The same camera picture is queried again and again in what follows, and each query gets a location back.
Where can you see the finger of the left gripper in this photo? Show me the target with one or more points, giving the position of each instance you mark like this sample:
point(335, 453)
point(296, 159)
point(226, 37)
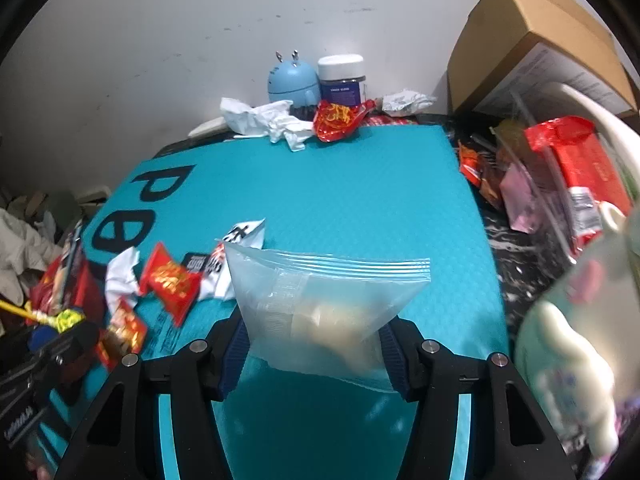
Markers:
point(40, 336)
point(75, 342)

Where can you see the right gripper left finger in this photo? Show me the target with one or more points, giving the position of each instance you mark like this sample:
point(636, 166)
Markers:
point(119, 436)

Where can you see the white crumpled wrapper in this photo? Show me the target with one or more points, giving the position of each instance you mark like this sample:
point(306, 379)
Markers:
point(121, 282)

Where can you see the red cartoon snack packet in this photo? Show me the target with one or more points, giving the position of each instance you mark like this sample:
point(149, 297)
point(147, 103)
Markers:
point(125, 334)

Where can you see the red snack pack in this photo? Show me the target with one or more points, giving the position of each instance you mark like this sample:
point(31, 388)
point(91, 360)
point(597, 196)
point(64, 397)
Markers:
point(587, 175)

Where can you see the teal foam mat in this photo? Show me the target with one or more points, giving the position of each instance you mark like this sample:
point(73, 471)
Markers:
point(388, 193)

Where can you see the white black snack packet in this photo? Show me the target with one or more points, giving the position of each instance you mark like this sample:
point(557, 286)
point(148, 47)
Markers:
point(216, 282)

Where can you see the small white wrapper at back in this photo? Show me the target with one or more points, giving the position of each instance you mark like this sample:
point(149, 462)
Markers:
point(406, 103)

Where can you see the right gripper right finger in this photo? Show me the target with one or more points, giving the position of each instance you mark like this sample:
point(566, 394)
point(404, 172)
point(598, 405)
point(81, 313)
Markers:
point(510, 436)

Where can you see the white cloth pile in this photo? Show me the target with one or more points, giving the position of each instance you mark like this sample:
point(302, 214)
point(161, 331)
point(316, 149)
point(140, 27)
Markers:
point(22, 248)

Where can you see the white lid dark jar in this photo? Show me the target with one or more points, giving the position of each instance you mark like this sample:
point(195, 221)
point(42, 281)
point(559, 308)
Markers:
point(342, 79)

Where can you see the cardboard box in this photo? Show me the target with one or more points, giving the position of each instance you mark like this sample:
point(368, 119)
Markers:
point(517, 46)

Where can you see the blue deer humidifier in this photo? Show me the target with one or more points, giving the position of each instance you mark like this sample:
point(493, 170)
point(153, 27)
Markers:
point(294, 80)

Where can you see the clear zip bag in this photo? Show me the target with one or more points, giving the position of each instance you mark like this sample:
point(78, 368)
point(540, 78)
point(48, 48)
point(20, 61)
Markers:
point(319, 314)

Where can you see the red candy packet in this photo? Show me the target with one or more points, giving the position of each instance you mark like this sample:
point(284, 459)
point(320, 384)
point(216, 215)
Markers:
point(173, 283)

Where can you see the yellow green lollipop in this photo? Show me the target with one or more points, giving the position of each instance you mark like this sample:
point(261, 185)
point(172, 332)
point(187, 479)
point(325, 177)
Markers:
point(61, 322)

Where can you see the white crumpled tissue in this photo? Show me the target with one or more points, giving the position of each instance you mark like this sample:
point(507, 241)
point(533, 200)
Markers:
point(272, 119)

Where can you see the red wrapper at back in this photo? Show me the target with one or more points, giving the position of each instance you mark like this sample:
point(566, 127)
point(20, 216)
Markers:
point(335, 122)

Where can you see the white cartoon kettle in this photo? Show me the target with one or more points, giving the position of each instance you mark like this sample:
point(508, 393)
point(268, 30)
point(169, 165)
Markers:
point(578, 346)

